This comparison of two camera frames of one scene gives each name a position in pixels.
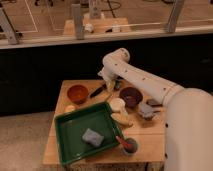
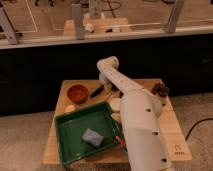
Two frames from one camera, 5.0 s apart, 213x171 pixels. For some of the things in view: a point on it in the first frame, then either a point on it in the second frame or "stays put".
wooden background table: x=93 y=25 stays put
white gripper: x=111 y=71 -> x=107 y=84
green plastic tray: x=87 y=131 stays put
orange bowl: x=78 y=93 stays put
